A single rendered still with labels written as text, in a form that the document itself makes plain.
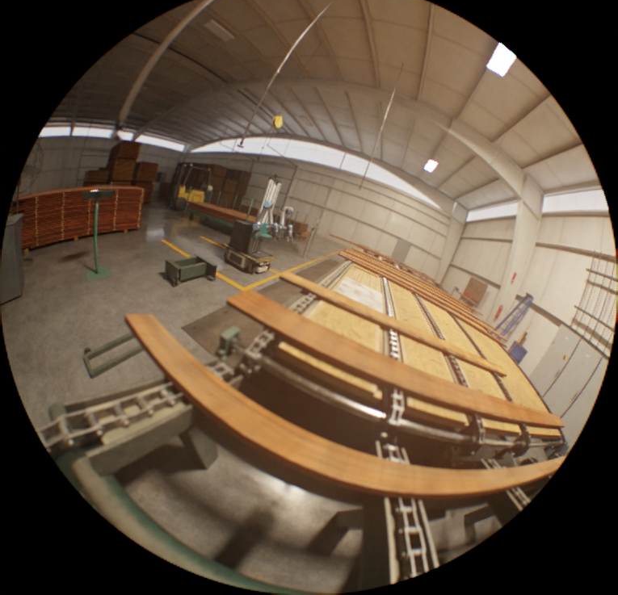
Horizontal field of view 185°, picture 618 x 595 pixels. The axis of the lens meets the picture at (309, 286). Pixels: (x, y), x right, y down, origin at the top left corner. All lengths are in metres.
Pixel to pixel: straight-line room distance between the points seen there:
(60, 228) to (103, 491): 5.01
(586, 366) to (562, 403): 0.88
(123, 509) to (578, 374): 5.69
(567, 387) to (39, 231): 10.68
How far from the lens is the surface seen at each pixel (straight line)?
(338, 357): 0.83
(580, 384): 5.43
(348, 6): 6.43
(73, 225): 5.23
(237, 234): 3.70
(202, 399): 0.48
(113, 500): 0.47
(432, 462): 2.03
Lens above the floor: 1.37
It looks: 21 degrees down
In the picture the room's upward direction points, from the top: 20 degrees clockwise
